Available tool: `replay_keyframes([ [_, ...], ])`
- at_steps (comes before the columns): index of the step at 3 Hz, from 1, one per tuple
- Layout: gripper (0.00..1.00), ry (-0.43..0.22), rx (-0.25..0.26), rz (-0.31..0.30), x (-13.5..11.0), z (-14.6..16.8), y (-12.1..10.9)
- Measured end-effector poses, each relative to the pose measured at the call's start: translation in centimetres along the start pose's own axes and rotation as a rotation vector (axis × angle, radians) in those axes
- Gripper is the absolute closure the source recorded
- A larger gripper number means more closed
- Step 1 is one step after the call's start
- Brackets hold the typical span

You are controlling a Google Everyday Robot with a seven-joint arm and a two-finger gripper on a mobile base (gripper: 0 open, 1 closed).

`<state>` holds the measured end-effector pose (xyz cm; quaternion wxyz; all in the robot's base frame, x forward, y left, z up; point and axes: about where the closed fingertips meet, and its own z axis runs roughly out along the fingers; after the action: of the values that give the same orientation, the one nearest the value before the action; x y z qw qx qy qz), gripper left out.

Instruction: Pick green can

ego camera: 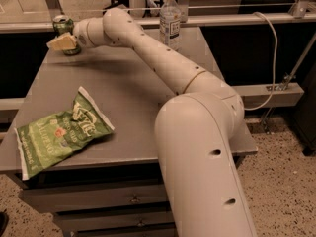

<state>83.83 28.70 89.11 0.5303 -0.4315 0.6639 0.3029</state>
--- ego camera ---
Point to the green jalapeno chip bag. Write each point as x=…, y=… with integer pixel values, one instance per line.
x=49, y=140

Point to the top drawer metal knob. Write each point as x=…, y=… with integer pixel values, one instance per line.
x=135, y=200

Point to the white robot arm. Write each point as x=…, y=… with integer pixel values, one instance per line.
x=192, y=130

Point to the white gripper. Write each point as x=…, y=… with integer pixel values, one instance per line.
x=80, y=33

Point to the clear plastic water bottle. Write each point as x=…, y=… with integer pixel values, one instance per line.
x=170, y=24

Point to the grey metal railing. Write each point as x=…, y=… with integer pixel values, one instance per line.
x=192, y=21

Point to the green soda can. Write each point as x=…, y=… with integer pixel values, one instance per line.
x=63, y=24

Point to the drawer metal knob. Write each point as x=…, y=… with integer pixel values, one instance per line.
x=135, y=200
x=141, y=224

